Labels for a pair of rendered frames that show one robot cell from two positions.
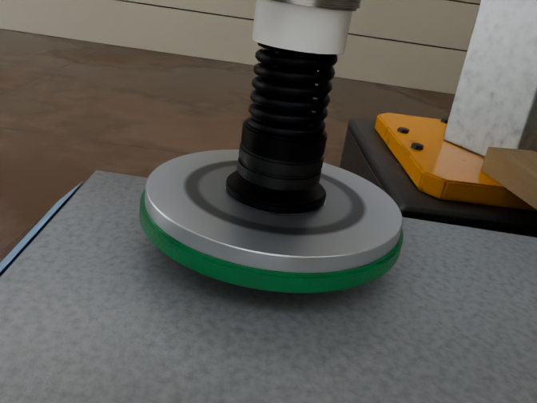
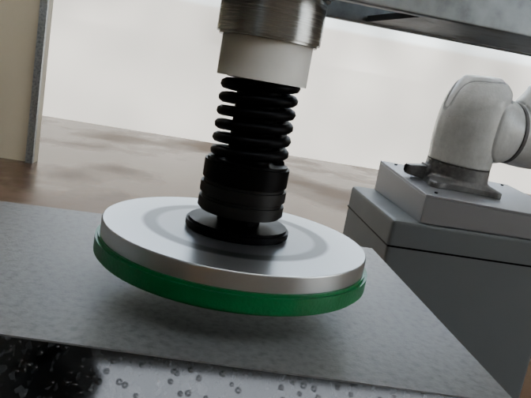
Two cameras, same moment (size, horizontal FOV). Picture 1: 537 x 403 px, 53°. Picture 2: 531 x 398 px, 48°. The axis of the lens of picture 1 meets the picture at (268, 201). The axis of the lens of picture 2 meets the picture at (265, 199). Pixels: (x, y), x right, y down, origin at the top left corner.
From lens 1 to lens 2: 0.89 m
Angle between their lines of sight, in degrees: 145
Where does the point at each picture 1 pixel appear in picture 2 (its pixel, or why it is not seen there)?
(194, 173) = (325, 248)
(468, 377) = (87, 229)
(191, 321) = not seen: hidden behind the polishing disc
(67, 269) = (375, 288)
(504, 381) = (63, 225)
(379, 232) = (143, 201)
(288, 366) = not seen: hidden behind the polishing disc
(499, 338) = (35, 236)
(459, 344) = (75, 238)
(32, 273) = (392, 287)
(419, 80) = not seen: outside the picture
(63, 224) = (427, 321)
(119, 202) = (414, 346)
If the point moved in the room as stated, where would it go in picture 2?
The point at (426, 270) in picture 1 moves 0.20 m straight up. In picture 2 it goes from (47, 272) to (74, 15)
